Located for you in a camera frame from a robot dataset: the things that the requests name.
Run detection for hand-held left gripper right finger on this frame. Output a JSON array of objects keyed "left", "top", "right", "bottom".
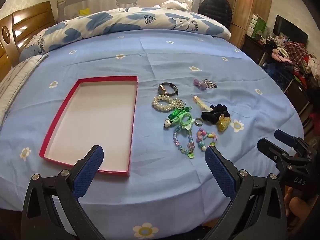
[{"left": 204, "top": 145, "right": 287, "bottom": 240}]

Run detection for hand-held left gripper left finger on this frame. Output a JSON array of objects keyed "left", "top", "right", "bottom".
[{"left": 21, "top": 144, "right": 105, "bottom": 240}]

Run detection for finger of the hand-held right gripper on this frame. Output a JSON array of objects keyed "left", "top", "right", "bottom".
[
  {"left": 257, "top": 138, "right": 292, "bottom": 161},
  {"left": 274, "top": 129, "right": 311, "bottom": 153}
]

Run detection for yellow floral claw clip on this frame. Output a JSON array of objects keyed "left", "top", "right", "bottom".
[{"left": 216, "top": 114, "right": 231, "bottom": 132}]

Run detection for shallow red cardboard box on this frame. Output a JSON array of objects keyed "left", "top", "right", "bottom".
[{"left": 39, "top": 76, "right": 139, "bottom": 177}]

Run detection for light green hair tie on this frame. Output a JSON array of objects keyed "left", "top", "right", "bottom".
[{"left": 179, "top": 113, "right": 197, "bottom": 131}]

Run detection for black scrunchie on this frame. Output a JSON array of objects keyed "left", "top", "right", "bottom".
[{"left": 201, "top": 104, "right": 231, "bottom": 125}]

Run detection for pale yellow hair comb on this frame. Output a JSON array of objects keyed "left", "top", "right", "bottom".
[{"left": 192, "top": 95, "right": 213, "bottom": 112}]

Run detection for green braided hair tie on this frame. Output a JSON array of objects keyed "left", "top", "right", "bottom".
[{"left": 164, "top": 106, "right": 193, "bottom": 130}]

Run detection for purple bow hair tie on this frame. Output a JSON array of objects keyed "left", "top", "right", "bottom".
[{"left": 194, "top": 78, "right": 208, "bottom": 90}]

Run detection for white pearl bracelet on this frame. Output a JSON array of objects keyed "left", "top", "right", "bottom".
[{"left": 152, "top": 95, "right": 186, "bottom": 112}]

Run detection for gold wristwatch with dark strap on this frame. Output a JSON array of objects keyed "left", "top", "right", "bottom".
[{"left": 158, "top": 82, "right": 178, "bottom": 97}]

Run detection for person's right hand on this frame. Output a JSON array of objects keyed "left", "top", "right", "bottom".
[{"left": 285, "top": 189, "right": 320, "bottom": 230}]

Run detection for dark cabinet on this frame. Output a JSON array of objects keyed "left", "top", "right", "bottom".
[{"left": 241, "top": 34, "right": 313, "bottom": 121}]

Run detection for pile of clothes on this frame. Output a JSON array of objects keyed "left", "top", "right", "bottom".
[{"left": 271, "top": 35, "right": 320, "bottom": 101}]

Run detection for purple bow hair clip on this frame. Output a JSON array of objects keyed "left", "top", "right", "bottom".
[{"left": 202, "top": 79, "right": 218, "bottom": 89}]

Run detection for black television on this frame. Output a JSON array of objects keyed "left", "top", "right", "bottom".
[{"left": 273, "top": 15, "right": 309, "bottom": 48}]

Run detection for green and white boxes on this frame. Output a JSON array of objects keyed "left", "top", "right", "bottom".
[{"left": 250, "top": 14, "right": 268, "bottom": 39}]

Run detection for blue flowered bed sheet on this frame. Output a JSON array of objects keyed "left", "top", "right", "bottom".
[{"left": 0, "top": 27, "right": 307, "bottom": 240}]

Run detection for wooden wardrobe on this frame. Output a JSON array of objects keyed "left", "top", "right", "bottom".
[{"left": 225, "top": 0, "right": 274, "bottom": 49}]

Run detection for black padded jacket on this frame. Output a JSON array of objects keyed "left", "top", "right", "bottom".
[{"left": 199, "top": 0, "right": 233, "bottom": 29}]

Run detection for white quilt with blue hearts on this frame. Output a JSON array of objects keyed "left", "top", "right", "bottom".
[{"left": 19, "top": 6, "right": 231, "bottom": 62}]

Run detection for wooden headboard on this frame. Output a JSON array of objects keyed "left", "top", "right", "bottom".
[{"left": 0, "top": 1, "right": 56, "bottom": 81}]

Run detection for white plush toy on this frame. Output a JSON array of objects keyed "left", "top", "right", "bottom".
[{"left": 161, "top": 0, "right": 193, "bottom": 12}]

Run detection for colourful chunky bead bracelet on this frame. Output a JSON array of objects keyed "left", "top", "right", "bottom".
[{"left": 196, "top": 128, "right": 218, "bottom": 152}]

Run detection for blue glass bead bracelet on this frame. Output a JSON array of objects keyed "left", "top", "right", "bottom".
[{"left": 172, "top": 126, "right": 196, "bottom": 159}]

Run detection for grey bed guard rail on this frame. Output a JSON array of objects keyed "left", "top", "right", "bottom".
[{"left": 57, "top": 0, "right": 201, "bottom": 22}]

